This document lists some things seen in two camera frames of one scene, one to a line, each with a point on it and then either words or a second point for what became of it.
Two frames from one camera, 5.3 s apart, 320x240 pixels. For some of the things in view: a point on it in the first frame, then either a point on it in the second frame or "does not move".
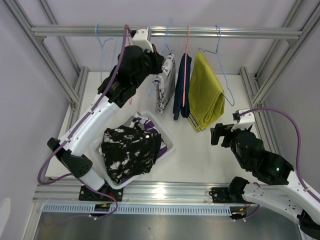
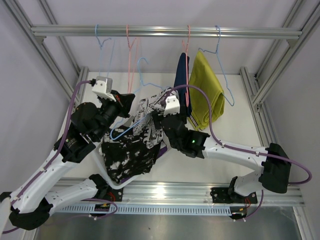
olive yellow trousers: x=206 y=101 does not move
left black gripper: x=157 y=59 to x=123 y=103
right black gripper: x=222 y=130 to x=180 y=117
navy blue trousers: x=179 y=91 does not move
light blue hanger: x=167 y=45 to x=132 y=128
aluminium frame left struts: x=73 y=97 does not move
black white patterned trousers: x=129 y=151 does not move
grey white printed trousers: x=164 y=84 to x=145 y=127
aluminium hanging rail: x=191 y=30 does not move
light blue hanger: x=226 y=81 does not move
